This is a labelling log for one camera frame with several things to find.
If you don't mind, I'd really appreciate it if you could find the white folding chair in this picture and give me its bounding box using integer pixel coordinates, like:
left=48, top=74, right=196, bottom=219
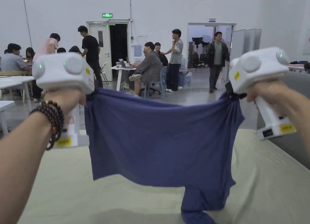
left=100, top=62, right=110, bottom=86

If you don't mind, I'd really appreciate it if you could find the blue plastic chair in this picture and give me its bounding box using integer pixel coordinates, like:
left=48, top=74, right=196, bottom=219
left=144, top=66, right=168, bottom=100

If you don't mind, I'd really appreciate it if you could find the dark blue shirt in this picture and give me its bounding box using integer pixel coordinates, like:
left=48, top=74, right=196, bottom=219
left=84, top=87, right=246, bottom=224

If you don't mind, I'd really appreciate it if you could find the white door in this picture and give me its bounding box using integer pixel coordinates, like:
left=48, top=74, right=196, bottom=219
left=87, top=22, right=113, bottom=82

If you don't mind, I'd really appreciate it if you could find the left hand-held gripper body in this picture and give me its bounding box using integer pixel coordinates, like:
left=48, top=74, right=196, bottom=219
left=32, top=52, right=95, bottom=148

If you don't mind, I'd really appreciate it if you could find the bed with beige sheet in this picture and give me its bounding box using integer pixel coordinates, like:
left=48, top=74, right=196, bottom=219
left=17, top=128, right=310, bottom=224

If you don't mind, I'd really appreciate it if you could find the clear water bottle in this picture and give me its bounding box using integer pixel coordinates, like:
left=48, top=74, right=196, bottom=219
left=182, top=72, right=193, bottom=88

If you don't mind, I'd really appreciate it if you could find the person's left forearm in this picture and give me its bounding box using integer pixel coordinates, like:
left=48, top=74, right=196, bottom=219
left=0, top=100, right=65, bottom=224

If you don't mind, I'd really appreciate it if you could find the white table with laptop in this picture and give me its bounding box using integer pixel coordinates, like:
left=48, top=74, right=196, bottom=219
left=110, top=58, right=140, bottom=92

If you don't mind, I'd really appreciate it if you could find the person's left hand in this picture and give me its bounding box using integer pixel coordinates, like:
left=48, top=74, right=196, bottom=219
left=45, top=89, right=87, bottom=118

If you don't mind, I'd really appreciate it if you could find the grey padded headboard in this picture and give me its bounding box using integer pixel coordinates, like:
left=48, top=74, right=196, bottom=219
left=256, top=71, right=310, bottom=172

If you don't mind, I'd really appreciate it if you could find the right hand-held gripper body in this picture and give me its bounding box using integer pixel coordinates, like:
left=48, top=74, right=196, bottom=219
left=225, top=47, right=297, bottom=141

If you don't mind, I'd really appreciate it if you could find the person's right forearm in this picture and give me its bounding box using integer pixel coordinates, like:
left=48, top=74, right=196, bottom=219
left=278, top=86, right=310, bottom=163

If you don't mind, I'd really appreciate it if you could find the person's right hand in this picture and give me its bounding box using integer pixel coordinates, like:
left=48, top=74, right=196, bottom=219
left=246, top=79, right=294, bottom=116

